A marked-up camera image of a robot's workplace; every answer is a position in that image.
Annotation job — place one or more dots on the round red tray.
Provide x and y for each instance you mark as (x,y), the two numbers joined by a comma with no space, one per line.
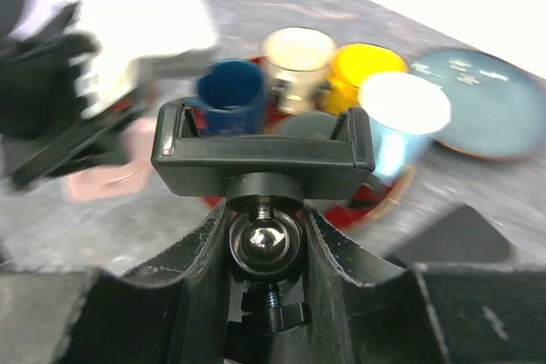
(364,206)

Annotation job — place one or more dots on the black round-base phone stand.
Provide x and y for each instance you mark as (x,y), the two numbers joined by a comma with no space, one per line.
(266,270)

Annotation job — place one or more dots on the teal ceramic plate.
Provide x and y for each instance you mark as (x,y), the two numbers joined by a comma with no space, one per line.
(497,109)

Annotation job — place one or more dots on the grey-green ceramic mug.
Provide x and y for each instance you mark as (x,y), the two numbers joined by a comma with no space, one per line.
(312,125)

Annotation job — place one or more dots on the light blue mug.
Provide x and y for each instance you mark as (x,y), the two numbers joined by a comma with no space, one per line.
(405,113)

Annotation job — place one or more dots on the cream ceramic mug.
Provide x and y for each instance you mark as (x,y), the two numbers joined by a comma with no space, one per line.
(296,61)

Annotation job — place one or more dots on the phone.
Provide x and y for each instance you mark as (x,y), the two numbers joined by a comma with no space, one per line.
(106,181)
(461,236)

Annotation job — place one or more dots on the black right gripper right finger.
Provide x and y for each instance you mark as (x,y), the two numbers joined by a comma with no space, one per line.
(367,310)

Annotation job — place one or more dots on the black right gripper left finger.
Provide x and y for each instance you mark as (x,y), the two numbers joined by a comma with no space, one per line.
(171,309)

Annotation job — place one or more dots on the yellow ceramic mug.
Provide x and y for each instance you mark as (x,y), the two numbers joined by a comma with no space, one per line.
(351,65)

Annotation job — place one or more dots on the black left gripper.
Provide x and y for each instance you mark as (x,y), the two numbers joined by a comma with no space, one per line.
(67,97)

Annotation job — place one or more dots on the dark blue mug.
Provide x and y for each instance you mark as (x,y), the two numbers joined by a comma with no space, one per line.
(230,99)

